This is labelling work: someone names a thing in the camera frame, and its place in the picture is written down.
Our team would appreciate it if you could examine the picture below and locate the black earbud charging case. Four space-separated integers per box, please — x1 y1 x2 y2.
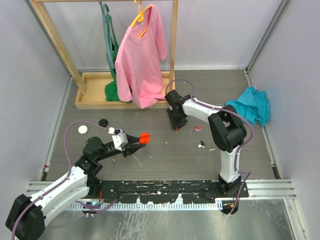
98 118 109 128

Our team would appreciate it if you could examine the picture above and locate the orange earbud charging case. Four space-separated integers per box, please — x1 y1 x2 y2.
138 132 151 144

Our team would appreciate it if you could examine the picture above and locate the white earbud charging case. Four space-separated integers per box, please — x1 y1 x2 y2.
77 125 88 135

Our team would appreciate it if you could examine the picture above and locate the pink t-shirt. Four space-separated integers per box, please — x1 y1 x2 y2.
115 4 168 109

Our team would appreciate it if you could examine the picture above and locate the wooden clothes rack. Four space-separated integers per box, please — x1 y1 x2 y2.
29 0 179 110

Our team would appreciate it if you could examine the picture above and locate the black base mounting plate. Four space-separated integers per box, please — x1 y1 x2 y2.
97 180 249 204

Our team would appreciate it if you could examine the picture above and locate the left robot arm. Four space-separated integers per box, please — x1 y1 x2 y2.
5 131 150 240

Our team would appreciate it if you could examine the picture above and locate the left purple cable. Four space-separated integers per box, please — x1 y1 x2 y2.
11 121 111 240

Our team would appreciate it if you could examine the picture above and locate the white slotted cable duct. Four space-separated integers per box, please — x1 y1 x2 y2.
61 198 224 211

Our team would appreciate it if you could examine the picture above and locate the teal cloth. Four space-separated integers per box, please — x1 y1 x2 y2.
225 86 270 127

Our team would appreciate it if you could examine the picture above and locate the yellow hanger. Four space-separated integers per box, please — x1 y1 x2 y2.
129 0 151 40

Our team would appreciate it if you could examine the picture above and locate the grey-blue hanger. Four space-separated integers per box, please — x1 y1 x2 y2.
98 0 117 71

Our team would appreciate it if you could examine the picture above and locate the green garment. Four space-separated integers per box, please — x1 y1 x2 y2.
104 13 132 103

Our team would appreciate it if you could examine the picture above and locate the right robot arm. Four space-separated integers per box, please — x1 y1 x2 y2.
165 90 247 197

